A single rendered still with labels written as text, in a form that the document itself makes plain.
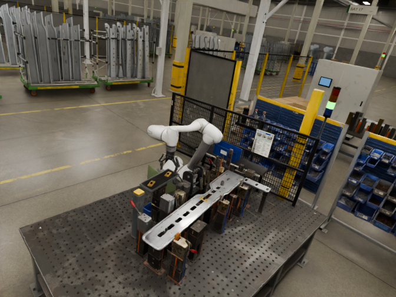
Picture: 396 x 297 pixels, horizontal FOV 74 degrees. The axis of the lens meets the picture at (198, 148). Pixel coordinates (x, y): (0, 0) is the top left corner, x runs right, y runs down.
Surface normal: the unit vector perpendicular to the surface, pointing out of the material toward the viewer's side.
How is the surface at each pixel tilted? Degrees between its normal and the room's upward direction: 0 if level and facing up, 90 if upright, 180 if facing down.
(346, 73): 90
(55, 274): 0
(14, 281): 0
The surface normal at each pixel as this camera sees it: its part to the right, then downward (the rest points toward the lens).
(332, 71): -0.70, 0.21
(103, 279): 0.15, -0.89
